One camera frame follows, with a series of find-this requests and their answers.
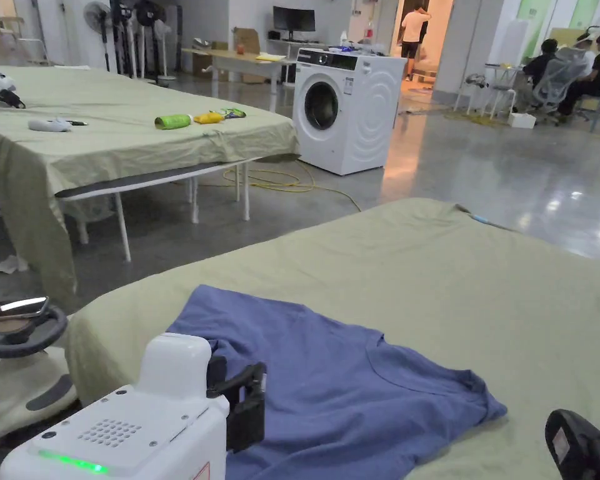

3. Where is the white pedestal fan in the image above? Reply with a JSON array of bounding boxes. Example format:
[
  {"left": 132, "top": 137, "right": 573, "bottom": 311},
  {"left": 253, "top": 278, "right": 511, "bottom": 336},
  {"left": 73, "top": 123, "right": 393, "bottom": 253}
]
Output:
[{"left": 151, "top": 22, "right": 178, "bottom": 83}]

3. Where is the yellow cable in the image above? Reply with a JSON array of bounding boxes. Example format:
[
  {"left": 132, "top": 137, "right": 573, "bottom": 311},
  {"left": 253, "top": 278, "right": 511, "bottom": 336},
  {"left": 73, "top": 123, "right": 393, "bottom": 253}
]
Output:
[{"left": 194, "top": 161, "right": 362, "bottom": 213}]

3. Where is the black pedestal fan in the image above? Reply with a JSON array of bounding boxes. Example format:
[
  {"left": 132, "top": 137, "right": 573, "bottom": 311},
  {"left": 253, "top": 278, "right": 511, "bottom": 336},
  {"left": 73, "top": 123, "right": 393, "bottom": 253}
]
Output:
[{"left": 82, "top": 0, "right": 114, "bottom": 74}]

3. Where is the white washing machine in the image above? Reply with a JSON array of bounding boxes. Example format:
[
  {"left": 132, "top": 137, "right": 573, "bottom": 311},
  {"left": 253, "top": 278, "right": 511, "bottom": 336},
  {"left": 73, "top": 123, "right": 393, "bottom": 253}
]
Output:
[{"left": 293, "top": 47, "right": 409, "bottom": 176}]

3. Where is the bed with pale green sheet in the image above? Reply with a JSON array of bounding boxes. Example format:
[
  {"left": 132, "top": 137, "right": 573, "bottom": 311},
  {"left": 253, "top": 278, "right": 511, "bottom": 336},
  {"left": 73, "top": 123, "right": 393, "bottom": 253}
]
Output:
[
  {"left": 0, "top": 64, "right": 301, "bottom": 313},
  {"left": 64, "top": 197, "right": 600, "bottom": 480}
]

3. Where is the desk with black monitor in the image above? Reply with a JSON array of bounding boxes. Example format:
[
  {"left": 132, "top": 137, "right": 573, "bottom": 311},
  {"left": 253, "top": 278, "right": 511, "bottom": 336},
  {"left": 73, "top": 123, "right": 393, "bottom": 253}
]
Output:
[{"left": 267, "top": 6, "right": 332, "bottom": 52}]

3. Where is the green can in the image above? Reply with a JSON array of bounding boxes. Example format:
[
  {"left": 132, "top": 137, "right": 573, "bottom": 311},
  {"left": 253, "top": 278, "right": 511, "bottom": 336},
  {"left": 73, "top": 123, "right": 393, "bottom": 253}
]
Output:
[{"left": 154, "top": 114, "right": 191, "bottom": 131}]

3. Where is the white cart with steering wheel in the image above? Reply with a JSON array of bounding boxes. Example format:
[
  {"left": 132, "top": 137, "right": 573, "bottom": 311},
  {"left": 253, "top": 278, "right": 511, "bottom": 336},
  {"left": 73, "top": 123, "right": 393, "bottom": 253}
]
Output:
[{"left": 0, "top": 296, "right": 80, "bottom": 449}]

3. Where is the white paper sheet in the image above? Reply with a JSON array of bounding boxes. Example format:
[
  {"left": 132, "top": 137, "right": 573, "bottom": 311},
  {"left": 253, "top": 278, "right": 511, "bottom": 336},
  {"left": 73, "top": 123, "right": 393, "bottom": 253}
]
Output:
[{"left": 0, "top": 254, "right": 30, "bottom": 276}]

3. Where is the grey mesh office chair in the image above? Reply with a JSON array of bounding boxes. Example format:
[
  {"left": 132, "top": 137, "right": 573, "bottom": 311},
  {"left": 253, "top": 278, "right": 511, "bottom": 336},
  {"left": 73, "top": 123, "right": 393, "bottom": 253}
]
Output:
[{"left": 531, "top": 52, "right": 590, "bottom": 125}]

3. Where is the blue shirt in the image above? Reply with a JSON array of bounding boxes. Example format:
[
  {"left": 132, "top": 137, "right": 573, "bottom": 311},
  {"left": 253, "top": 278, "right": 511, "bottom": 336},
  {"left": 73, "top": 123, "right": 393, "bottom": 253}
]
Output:
[{"left": 166, "top": 284, "right": 508, "bottom": 480}]

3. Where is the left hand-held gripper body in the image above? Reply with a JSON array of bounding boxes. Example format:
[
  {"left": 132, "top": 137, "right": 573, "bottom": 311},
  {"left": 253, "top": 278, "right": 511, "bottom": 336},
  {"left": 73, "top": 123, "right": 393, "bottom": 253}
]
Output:
[{"left": 0, "top": 332, "right": 268, "bottom": 480}]

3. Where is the wooden table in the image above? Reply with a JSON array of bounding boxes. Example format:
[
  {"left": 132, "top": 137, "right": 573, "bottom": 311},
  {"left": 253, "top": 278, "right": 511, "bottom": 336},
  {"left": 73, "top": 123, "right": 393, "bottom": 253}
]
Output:
[{"left": 182, "top": 46, "right": 301, "bottom": 114}]

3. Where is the cardboard carton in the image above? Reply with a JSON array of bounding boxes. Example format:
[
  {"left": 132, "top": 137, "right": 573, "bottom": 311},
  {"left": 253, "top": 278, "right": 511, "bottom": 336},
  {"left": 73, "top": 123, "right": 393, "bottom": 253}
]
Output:
[{"left": 232, "top": 27, "right": 261, "bottom": 55}]

